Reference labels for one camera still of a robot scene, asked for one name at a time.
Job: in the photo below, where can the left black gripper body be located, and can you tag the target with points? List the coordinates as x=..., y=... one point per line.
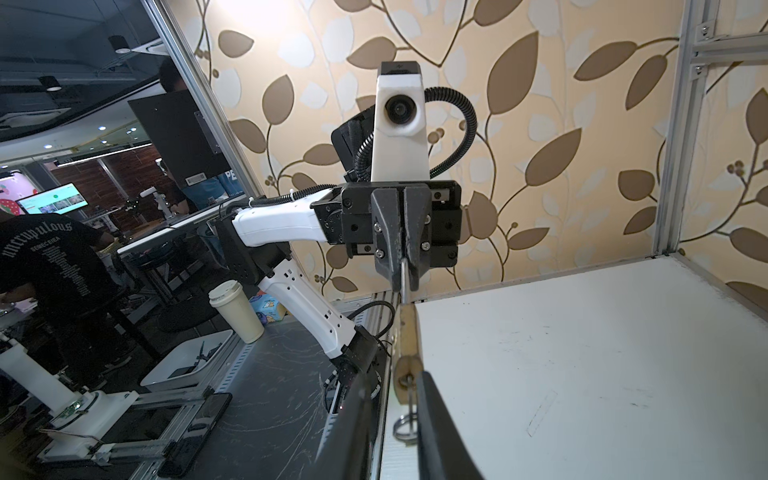
x=345, y=218

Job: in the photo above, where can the brass padlock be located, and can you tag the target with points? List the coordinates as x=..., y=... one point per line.
x=408, y=363

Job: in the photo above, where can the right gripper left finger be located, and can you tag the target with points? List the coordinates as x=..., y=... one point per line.
x=347, y=451

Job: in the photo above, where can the black smartphone on bench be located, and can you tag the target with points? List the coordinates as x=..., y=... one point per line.
x=184, y=452

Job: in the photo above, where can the person in background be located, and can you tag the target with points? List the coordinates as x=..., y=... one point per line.
x=54, y=260

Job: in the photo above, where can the white plastic tray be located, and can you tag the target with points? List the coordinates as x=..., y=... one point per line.
x=188, y=363

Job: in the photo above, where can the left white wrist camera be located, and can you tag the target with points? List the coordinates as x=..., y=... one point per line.
x=400, y=146

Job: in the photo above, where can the white paper coffee cup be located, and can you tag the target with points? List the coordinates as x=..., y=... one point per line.
x=231, y=302

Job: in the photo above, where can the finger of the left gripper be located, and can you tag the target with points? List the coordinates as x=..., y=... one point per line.
x=417, y=207
x=386, y=212

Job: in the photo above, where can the colourful tissue pack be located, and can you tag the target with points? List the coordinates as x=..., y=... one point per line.
x=267, y=308

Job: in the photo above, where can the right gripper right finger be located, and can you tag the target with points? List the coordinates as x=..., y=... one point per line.
x=441, y=451

